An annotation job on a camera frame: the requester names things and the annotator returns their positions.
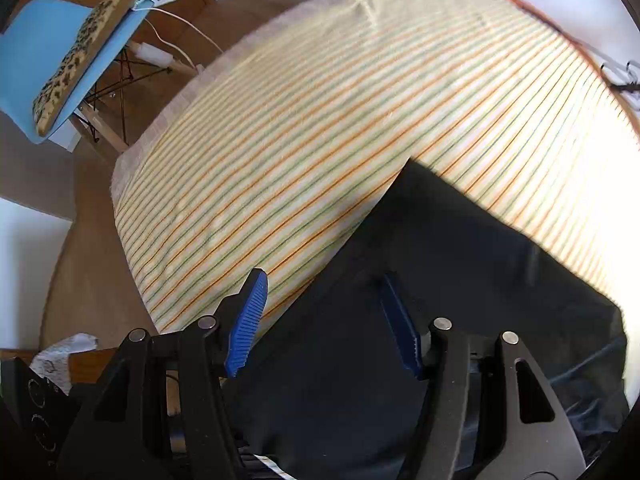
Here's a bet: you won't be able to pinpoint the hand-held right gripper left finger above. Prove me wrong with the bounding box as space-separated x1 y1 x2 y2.
57 267 269 480

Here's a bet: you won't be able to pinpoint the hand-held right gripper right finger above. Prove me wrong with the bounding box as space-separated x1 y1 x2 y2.
377 272 586 480

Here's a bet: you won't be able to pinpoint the black pants with yellow lines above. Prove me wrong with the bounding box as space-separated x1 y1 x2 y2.
227 157 631 480

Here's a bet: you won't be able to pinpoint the white patterned cloth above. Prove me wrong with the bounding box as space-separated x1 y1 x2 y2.
32 332 99 394

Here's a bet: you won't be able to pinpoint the yellow striped sheet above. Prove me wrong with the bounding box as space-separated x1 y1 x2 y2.
114 0 640 336

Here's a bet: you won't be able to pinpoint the pink checked blanket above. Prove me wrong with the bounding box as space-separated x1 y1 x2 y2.
110 0 441 221

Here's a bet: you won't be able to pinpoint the leopard print seat cushion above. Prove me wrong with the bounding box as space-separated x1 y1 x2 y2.
32 0 153 137

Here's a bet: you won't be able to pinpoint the light blue chair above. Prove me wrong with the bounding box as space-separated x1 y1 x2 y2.
0 0 206 156

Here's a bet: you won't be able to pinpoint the white lamp cable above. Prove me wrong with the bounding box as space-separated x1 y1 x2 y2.
131 2 226 69

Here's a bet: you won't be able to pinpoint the black ring light tripod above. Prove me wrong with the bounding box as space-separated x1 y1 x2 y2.
607 82 640 111

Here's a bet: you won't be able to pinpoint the black ring light cable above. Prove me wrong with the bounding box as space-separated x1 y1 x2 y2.
550 25 640 86

